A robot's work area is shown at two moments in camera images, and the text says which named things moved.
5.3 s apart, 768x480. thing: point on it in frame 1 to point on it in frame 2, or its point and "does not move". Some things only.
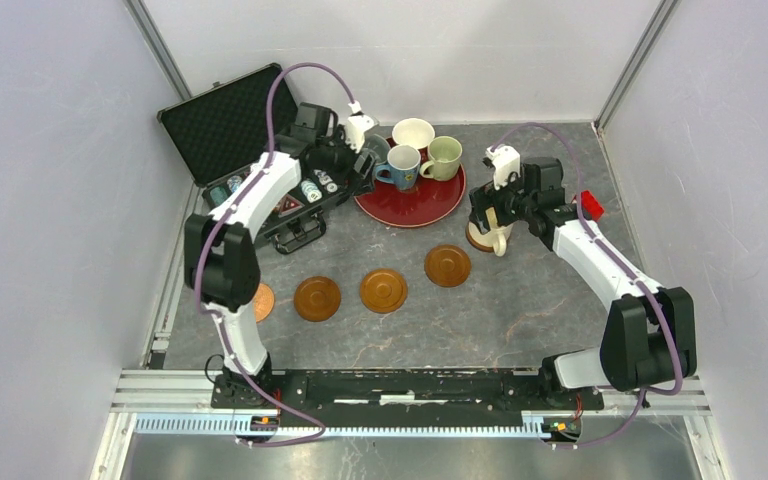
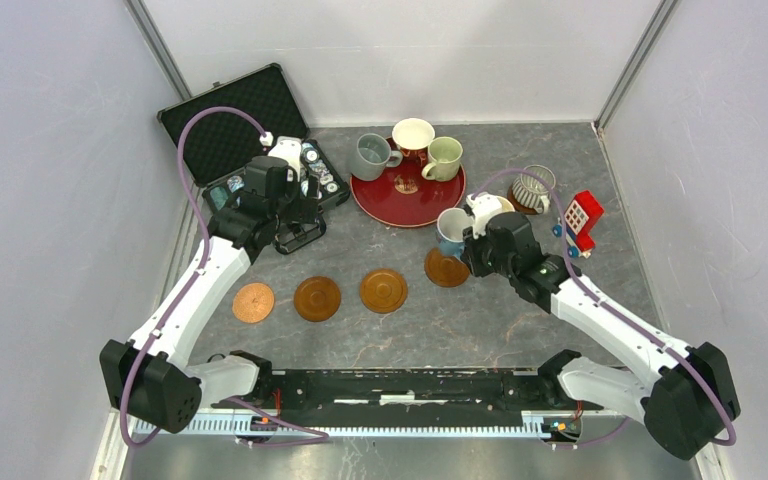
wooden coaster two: [447, 265] does not move
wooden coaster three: [317, 298] does not move
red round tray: [429, 202] does not move
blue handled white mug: [401, 169] to [450, 224]
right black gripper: [486, 196] to [470, 252]
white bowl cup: [414, 132] does not move
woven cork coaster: [263, 302] does not move
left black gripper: [355, 183] to [303, 209]
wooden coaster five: [383, 290] does not move
